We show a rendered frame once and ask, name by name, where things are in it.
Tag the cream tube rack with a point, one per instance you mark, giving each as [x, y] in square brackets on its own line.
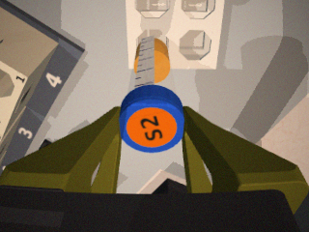
[174, 18]

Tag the sample tube with blue cap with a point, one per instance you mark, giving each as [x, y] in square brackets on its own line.
[151, 116]

